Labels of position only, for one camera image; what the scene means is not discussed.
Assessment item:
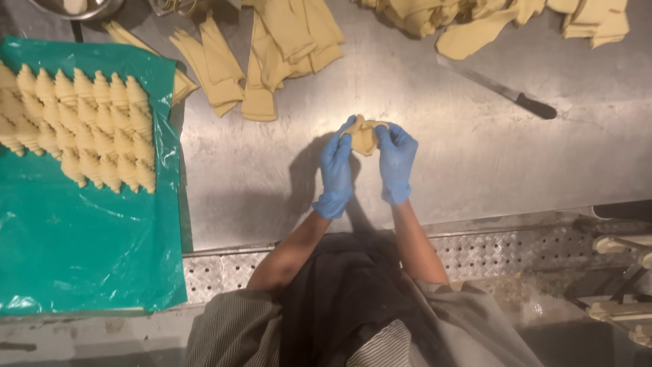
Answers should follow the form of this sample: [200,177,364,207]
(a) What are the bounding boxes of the person's right hand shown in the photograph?
[375,122,419,206]

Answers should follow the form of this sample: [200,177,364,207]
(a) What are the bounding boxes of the raw dough croissant piece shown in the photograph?
[339,114,390,157]

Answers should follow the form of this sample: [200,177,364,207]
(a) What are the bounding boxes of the black handled knife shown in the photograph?
[436,54,558,120]

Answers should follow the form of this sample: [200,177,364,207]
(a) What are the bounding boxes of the person's black apron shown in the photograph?
[279,232,439,367]

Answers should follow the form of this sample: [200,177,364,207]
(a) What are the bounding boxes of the person's striped shirt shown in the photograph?
[184,278,545,367]

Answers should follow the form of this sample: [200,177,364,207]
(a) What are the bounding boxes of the glass container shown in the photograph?
[149,0,242,17]

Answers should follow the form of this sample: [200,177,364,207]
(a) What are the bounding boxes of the rows of shaped raw croissants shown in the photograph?
[0,60,157,195]

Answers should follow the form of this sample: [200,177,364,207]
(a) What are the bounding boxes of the rack with dough trays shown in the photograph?
[563,201,652,350]

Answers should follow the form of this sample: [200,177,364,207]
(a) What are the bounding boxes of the pile of cut dough triangles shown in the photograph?
[102,0,346,122]

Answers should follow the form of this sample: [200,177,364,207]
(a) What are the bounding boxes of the person's left hand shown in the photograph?
[312,115,358,220]

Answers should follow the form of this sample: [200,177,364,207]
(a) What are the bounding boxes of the metal bowl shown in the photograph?
[26,0,124,21]

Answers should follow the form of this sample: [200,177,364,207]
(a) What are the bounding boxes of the heap of dough strips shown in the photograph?
[357,0,631,61]

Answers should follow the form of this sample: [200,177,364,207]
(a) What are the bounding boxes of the green plastic sheet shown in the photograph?
[0,36,188,317]

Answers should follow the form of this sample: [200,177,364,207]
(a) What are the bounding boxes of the perforated metal shelf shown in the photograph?
[182,219,652,305]

